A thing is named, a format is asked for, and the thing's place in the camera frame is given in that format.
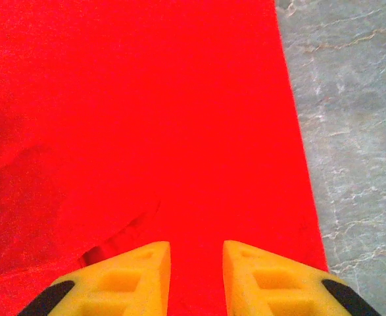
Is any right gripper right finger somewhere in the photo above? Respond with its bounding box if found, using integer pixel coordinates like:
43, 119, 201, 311
222, 240, 383, 316

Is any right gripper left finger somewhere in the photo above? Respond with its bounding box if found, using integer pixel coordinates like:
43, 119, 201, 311
16, 240, 172, 316

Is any red t-shirt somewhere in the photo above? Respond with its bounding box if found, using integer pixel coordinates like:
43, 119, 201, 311
0, 0, 330, 316

